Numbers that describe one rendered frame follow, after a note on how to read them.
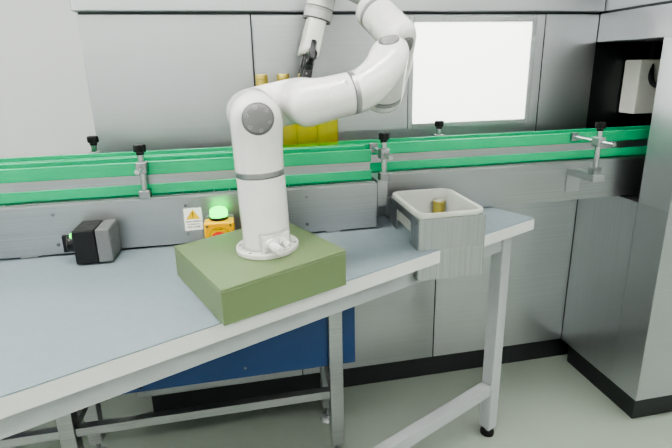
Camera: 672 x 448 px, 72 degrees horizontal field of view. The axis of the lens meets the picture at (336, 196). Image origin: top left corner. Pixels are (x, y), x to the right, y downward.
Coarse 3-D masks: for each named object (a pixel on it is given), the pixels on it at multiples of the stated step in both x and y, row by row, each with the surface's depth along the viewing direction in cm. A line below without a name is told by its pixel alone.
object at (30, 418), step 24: (504, 240) 134; (504, 264) 136; (384, 288) 110; (504, 288) 139; (312, 312) 99; (336, 312) 102; (504, 312) 142; (240, 336) 89; (264, 336) 93; (168, 360) 82; (192, 360) 85; (120, 384) 78; (144, 384) 80; (480, 384) 147; (48, 408) 72; (72, 408) 74; (456, 408) 138; (480, 408) 152; (0, 432) 69; (408, 432) 129; (432, 432) 133; (480, 432) 154
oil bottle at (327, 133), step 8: (336, 120) 130; (320, 128) 129; (328, 128) 130; (336, 128) 130; (320, 136) 130; (328, 136) 130; (336, 136) 131; (320, 144) 130; (328, 144) 131; (336, 144) 131
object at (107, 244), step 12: (84, 228) 106; (96, 228) 106; (108, 228) 106; (72, 240) 104; (84, 240) 105; (96, 240) 105; (108, 240) 106; (84, 252) 105; (96, 252) 106; (108, 252) 106
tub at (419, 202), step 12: (396, 192) 128; (408, 192) 129; (420, 192) 130; (432, 192) 130; (444, 192) 131; (456, 192) 127; (408, 204) 116; (420, 204) 130; (432, 204) 131; (456, 204) 125; (468, 204) 118; (420, 216) 109; (432, 216) 109; (444, 216) 109
